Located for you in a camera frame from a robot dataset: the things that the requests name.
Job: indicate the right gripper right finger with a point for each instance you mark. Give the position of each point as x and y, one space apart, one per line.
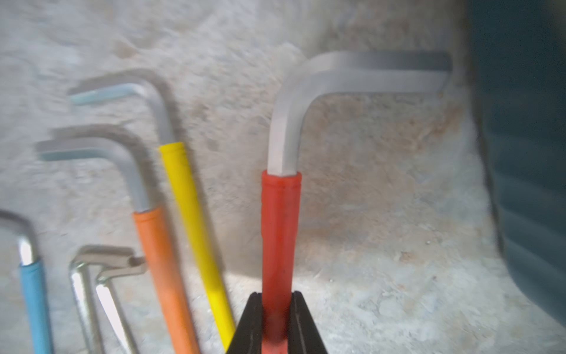
304 337

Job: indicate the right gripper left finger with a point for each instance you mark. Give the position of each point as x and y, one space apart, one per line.
247 338

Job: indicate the orange hex key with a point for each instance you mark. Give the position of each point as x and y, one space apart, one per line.
152 228

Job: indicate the bare steel hex key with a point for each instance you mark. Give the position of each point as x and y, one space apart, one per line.
91 255
108 299

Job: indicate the yellow hex key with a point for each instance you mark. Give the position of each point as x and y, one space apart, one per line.
177 166

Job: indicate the red hex key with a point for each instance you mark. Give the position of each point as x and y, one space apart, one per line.
344 72

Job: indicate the blue hex key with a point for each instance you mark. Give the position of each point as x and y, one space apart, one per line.
33 282

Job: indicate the teal storage box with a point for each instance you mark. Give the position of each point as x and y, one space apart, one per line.
518 50

